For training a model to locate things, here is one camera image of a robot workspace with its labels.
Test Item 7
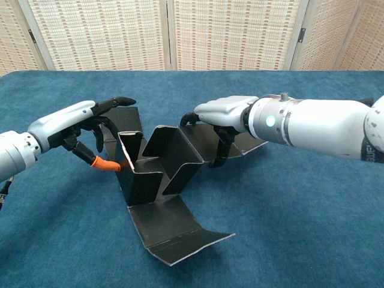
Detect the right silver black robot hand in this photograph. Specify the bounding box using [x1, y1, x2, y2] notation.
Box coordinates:
[179, 95, 260, 169]

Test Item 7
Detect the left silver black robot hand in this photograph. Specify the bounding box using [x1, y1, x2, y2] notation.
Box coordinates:
[27, 95, 137, 174]

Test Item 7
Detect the black foldable cardboard box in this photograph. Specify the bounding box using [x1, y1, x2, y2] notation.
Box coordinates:
[100, 106, 269, 267]

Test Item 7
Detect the bamboo folding screen panel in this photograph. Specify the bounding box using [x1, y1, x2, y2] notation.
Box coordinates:
[334, 0, 384, 72]
[167, 0, 305, 72]
[17, 0, 173, 72]
[0, 0, 49, 77]
[290, 0, 361, 72]

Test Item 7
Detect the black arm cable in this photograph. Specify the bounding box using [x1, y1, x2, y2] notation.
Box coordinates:
[0, 176, 13, 212]

